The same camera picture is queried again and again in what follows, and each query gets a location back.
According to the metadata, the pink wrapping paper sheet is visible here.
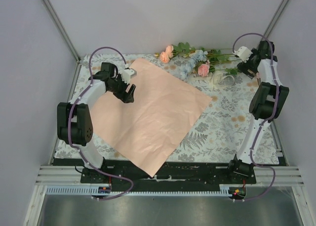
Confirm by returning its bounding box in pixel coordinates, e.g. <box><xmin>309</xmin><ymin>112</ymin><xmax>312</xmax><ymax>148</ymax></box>
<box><xmin>90</xmin><ymin>58</ymin><xmax>211</xmax><ymax>176</ymax></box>

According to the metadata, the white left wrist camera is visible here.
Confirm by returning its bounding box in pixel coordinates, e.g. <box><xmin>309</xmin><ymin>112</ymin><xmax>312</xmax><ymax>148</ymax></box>
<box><xmin>121</xmin><ymin>68</ymin><xmax>137</xmax><ymax>84</ymax></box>

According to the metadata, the floral patterned table mat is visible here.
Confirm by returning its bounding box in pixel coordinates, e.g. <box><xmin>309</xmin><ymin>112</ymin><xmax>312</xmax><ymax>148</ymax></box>
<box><xmin>54</xmin><ymin>53</ymin><xmax>279</xmax><ymax>163</ymax></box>

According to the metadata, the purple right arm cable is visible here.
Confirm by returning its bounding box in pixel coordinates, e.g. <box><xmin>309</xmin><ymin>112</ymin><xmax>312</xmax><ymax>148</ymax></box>
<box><xmin>232</xmin><ymin>33</ymin><xmax>282</xmax><ymax>203</ymax></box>

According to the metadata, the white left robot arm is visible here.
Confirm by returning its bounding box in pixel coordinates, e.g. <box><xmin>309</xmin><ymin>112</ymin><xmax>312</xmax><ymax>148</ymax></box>
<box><xmin>57</xmin><ymin>62</ymin><xmax>137</xmax><ymax>183</ymax></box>

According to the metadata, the white slotted cable duct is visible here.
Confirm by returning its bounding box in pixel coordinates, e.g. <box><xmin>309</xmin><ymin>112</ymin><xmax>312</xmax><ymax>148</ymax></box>
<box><xmin>46</xmin><ymin>185</ymin><xmax>241</xmax><ymax>197</ymax></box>

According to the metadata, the green leafy rose stem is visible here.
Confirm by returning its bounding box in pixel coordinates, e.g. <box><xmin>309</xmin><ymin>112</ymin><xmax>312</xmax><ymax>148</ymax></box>
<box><xmin>172</xmin><ymin>42</ymin><xmax>239</xmax><ymax>65</ymax></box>

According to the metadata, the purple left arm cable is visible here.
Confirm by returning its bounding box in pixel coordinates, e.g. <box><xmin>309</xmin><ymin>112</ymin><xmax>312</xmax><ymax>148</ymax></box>
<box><xmin>68</xmin><ymin>46</ymin><xmax>135</xmax><ymax>201</ymax></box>

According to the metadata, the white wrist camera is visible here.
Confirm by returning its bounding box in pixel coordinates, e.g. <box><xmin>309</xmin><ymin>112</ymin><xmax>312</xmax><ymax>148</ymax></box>
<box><xmin>121</xmin><ymin>68</ymin><xmax>137</xmax><ymax>84</ymax></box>
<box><xmin>233</xmin><ymin>46</ymin><xmax>253</xmax><ymax>63</ymax></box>

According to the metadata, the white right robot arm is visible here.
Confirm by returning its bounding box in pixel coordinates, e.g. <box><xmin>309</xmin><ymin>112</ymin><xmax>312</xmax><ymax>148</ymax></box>
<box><xmin>226</xmin><ymin>41</ymin><xmax>289</xmax><ymax>184</ymax></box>

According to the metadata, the pink fake rose stem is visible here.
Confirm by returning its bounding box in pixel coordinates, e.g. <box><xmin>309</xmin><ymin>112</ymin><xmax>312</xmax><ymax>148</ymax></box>
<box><xmin>197</xmin><ymin>63</ymin><xmax>239</xmax><ymax>77</ymax></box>

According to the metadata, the blue fake hydrangea stem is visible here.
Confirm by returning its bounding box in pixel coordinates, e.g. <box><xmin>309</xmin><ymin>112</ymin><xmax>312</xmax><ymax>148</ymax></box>
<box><xmin>180</xmin><ymin>50</ymin><xmax>208</xmax><ymax>81</ymax></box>

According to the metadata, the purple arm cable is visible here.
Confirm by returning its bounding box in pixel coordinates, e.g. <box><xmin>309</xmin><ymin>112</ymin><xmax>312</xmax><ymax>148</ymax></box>
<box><xmin>232</xmin><ymin>33</ymin><xmax>282</xmax><ymax>203</ymax></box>
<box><xmin>68</xmin><ymin>46</ymin><xmax>135</xmax><ymax>201</ymax></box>

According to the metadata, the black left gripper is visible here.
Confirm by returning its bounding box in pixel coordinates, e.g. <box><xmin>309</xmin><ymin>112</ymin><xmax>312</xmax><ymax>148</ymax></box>
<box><xmin>108</xmin><ymin>75</ymin><xmax>136</xmax><ymax>104</ymax></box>

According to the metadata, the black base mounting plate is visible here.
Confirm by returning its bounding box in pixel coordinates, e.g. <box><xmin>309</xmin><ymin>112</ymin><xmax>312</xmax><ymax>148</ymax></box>
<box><xmin>75</xmin><ymin>158</ymin><xmax>257</xmax><ymax>190</ymax></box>

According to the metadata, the orange fake rose stem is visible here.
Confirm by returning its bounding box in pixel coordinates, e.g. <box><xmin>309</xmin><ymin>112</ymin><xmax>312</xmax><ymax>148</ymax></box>
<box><xmin>154</xmin><ymin>45</ymin><xmax>185</xmax><ymax>63</ymax></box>

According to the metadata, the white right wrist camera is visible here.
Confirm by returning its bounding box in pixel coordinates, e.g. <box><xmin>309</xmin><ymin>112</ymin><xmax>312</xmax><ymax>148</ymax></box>
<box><xmin>233</xmin><ymin>46</ymin><xmax>253</xmax><ymax>63</ymax></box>

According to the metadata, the cream ribbon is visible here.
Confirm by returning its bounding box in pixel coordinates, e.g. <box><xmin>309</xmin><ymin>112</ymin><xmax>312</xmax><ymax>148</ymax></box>
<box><xmin>188</xmin><ymin>70</ymin><xmax>235</xmax><ymax>90</ymax></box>

